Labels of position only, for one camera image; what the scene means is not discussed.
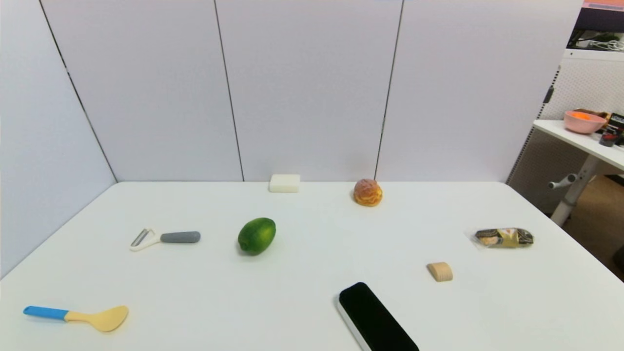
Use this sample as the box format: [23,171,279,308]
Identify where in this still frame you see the white peeler grey handle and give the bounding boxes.
[130,228,201,252]

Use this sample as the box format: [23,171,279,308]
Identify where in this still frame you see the white soap bar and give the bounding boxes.
[269,174,301,193]

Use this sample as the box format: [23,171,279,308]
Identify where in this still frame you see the golden cream puff bread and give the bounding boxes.
[353,178,383,207]

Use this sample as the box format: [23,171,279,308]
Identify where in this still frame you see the green lime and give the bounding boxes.
[237,217,276,255]

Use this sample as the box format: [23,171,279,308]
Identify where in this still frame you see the black rectangular device white edge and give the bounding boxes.
[336,282,420,351]

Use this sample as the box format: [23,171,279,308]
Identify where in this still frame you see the small beige wooden block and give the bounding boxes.
[427,262,453,282]

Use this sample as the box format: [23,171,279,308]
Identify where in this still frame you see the black gold snack packet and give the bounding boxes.
[472,227,535,250]

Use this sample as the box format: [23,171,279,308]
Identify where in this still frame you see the white side table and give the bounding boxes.
[533,119,624,227]

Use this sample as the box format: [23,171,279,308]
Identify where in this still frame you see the pink bowl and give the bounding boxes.
[564,110,607,135]

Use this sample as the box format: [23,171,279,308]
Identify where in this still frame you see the white pegboard panel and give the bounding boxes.
[506,48,624,215]

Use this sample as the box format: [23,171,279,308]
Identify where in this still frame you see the black printed package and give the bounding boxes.
[607,113,624,146]

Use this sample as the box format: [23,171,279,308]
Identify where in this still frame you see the yellow spoon blue handle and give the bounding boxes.
[23,305,129,333]

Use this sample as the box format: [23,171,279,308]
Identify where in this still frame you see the white cable bundle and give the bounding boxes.
[584,39,624,52]

